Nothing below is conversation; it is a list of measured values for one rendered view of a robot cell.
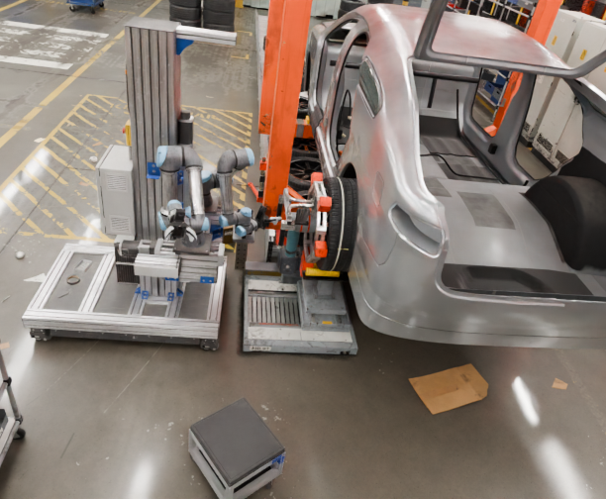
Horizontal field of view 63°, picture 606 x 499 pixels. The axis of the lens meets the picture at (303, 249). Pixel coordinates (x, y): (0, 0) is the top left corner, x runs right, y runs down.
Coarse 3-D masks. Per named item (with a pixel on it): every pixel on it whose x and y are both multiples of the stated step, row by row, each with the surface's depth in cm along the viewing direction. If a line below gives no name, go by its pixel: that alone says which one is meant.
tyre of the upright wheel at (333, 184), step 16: (336, 192) 322; (352, 192) 325; (336, 208) 317; (352, 208) 318; (336, 224) 316; (352, 224) 318; (336, 240) 318; (352, 240) 319; (336, 256) 325; (352, 256) 326
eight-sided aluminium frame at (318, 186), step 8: (312, 184) 347; (320, 184) 339; (312, 192) 354; (320, 232) 319; (304, 240) 368; (312, 240) 369; (320, 240) 327; (304, 248) 365; (312, 248) 331; (312, 256) 330
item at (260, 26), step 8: (256, 16) 1151; (264, 16) 1229; (256, 24) 1099; (264, 24) 1155; (256, 32) 1055; (264, 32) 1087; (256, 40) 1029; (256, 48) 996; (256, 56) 982; (304, 96) 759
